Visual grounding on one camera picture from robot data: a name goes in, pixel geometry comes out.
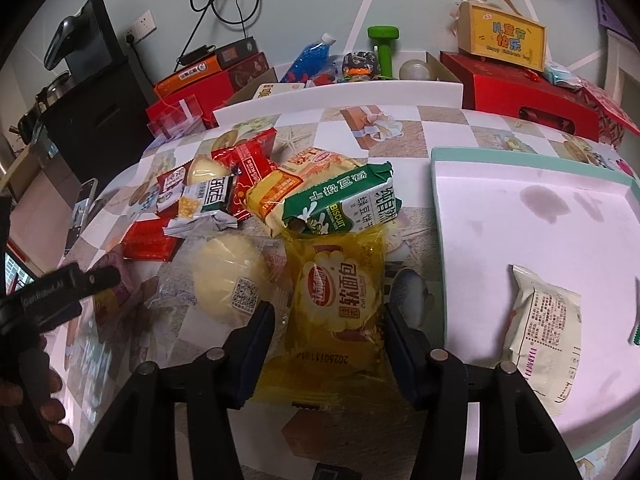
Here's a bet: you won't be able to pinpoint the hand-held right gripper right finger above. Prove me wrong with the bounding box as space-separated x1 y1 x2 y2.
382 304 583 480

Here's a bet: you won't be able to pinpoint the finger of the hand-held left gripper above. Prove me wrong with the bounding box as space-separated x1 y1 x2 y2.
81 264 122 296

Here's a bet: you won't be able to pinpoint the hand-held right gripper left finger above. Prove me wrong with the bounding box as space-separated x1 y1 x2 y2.
75 302 277 480

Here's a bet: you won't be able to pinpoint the yellow soft bread packet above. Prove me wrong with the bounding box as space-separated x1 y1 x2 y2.
260 229 397 409

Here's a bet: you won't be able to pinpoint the teal rimmed white tray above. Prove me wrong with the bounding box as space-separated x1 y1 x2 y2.
429 146 640 462

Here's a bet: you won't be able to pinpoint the orange swiss roll packet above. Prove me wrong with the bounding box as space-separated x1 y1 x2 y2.
245 147 362 239

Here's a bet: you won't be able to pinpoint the flat red packet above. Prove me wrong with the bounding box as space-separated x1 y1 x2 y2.
119 217 184 262

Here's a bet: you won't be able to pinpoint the clear round bun packet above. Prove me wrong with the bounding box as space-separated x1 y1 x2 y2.
145 234 297 332

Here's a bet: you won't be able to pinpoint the white green corn snack packet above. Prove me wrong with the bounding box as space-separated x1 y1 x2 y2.
164 175 242 239

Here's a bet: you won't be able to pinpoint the white printed snack packet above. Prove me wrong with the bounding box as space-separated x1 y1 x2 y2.
501 263 584 417

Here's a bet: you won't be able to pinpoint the black cabinet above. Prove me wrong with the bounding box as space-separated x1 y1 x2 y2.
37 52 156 197

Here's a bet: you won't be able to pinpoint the green biscuit packet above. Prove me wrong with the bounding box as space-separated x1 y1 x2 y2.
280 161 397 239

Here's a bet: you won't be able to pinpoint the puffy red snack packet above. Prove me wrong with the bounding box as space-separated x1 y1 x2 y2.
212 128 279 222

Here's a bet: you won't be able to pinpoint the clear plastic box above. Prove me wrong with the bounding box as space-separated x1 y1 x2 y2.
147 94 205 141

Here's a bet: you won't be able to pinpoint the metal pot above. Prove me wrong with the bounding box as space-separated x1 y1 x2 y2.
34 70 74 106

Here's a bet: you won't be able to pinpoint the plain red box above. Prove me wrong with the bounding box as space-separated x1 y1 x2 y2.
145 70 237 129

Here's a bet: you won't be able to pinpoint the patterned tablecloth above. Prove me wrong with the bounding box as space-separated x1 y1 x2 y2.
50 104 640 480

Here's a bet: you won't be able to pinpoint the orange box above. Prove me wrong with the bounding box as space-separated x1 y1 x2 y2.
153 54 221 101

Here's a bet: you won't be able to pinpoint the green edged packet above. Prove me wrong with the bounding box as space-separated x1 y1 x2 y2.
628 275 640 346

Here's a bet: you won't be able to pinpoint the black power adapter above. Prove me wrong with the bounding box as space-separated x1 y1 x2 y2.
178 44 217 67

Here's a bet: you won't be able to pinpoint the black desk appliance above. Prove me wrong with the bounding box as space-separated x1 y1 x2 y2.
43 0 126 79

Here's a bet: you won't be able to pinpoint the cardboard box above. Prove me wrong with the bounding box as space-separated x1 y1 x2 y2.
222 50 464 109

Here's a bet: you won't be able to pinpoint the dark red patterned box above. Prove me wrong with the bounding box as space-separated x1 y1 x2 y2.
220 52 271 106

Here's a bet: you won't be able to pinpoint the yellow white card pack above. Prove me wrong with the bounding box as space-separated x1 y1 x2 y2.
252 82 304 100

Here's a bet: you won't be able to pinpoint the dark flat box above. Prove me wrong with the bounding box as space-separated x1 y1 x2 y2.
214 36 260 69

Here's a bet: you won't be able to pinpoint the clear plastic jar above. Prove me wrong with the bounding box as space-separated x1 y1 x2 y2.
398 58 436 81

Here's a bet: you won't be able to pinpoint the large red gift box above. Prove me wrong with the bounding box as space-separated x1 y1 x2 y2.
439 51 602 143

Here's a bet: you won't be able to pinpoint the dark printed round bag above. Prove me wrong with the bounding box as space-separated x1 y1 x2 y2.
342 50 380 77

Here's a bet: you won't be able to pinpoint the blue bead bottle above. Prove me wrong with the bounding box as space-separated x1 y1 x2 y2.
281 32 337 84

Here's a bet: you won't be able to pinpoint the green dumbbell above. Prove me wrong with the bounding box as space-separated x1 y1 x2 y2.
367 25 404 81

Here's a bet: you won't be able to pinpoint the light blue packet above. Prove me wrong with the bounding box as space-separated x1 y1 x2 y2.
542 60 584 89

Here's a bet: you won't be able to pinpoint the purple pegboard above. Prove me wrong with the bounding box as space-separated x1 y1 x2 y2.
592 0 640 41

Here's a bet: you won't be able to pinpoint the white wall socket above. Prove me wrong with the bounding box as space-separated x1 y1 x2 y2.
123 9 157 44

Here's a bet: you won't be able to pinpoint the colourful ring toys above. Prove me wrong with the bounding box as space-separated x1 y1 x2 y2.
339 66 397 84

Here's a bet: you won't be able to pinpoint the black cable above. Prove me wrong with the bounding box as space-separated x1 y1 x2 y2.
172 0 264 74

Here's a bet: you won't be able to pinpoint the yellow gift box with handle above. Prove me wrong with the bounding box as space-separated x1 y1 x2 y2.
452 0 549 73

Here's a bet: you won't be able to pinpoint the white wooden frame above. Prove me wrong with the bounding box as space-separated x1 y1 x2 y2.
602 27 640 106

